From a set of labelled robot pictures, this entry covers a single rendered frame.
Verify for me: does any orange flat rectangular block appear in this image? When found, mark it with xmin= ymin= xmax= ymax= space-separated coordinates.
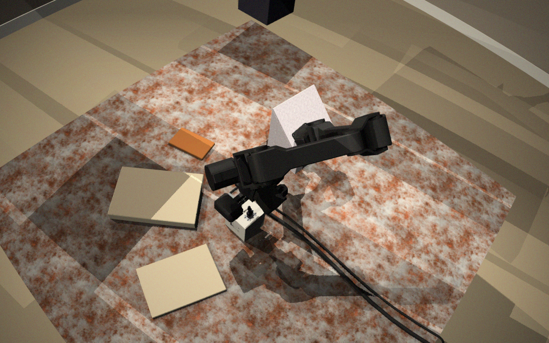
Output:
xmin=169 ymin=128 xmax=215 ymax=160

